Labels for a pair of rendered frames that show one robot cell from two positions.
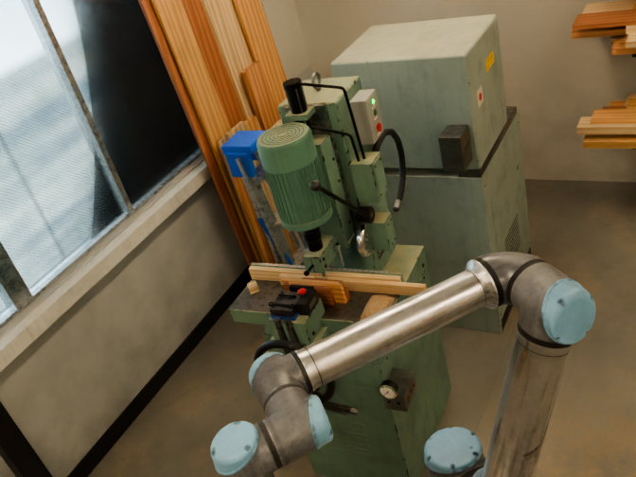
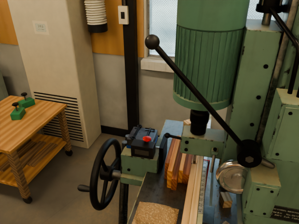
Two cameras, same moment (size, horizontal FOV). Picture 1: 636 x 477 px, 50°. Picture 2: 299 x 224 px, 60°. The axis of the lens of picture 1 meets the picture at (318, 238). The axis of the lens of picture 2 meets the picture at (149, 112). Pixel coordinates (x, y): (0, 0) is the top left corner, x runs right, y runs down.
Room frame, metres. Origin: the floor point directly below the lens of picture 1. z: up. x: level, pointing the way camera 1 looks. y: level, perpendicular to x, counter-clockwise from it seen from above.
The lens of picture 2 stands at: (1.59, -0.60, 1.56)
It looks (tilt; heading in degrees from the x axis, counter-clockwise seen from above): 30 degrees down; 71
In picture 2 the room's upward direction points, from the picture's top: straight up
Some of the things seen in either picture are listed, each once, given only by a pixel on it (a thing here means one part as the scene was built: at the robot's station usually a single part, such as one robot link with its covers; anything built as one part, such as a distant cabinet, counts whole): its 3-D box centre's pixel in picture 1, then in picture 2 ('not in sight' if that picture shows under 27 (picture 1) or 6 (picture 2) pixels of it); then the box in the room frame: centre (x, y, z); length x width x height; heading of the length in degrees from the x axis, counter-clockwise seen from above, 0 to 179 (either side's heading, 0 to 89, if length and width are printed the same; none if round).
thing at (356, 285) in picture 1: (349, 284); (191, 185); (1.92, -0.06, 0.92); 0.55 x 0.02 x 0.04; 57
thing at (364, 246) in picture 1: (365, 239); (237, 177); (2.01, -0.16, 1.02); 0.12 x 0.03 x 0.12; 147
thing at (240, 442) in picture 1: (242, 460); not in sight; (0.87, 0.24, 1.38); 0.10 x 0.09 x 0.12; 105
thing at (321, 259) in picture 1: (322, 255); (202, 143); (1.98, 0.00, 1.03); 0.14 x 0.07 x 0.09; 147
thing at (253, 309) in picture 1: (310, 312); (165, 167); (1.89, 0.09, 0.87); 0.61 x 0.30 x 0.06; 57
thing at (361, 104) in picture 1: (366, 116); not in sight; (2.16, -0.28, 1.40); 0.10 x 0.06 x 0.16; 147
